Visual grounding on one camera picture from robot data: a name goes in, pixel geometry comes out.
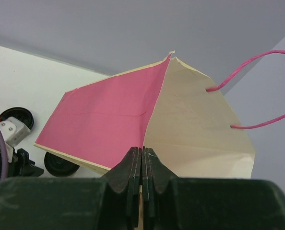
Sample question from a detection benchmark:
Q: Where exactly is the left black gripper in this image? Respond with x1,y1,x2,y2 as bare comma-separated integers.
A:
0,149,44,178

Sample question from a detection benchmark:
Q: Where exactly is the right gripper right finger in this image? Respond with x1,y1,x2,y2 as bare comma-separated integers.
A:
142,148,285,230

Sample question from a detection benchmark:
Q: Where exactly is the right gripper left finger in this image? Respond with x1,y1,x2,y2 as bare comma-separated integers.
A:
0,147,142,230

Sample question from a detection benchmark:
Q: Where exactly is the pink and cream paper bag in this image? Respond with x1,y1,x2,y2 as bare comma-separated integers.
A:
34,49,285,179

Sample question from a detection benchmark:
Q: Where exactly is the stack of black lids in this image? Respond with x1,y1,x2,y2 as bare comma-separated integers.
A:
0,107,34,135

